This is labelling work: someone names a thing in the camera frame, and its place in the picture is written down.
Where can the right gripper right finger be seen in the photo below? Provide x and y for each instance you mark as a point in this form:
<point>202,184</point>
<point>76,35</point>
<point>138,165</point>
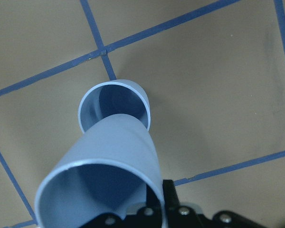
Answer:
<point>170,195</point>

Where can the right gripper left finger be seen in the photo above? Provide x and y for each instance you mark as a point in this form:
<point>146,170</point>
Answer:
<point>151,199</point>

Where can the blue cup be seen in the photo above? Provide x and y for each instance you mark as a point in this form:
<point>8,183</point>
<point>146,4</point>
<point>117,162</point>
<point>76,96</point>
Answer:
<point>119,96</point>
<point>108,170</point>

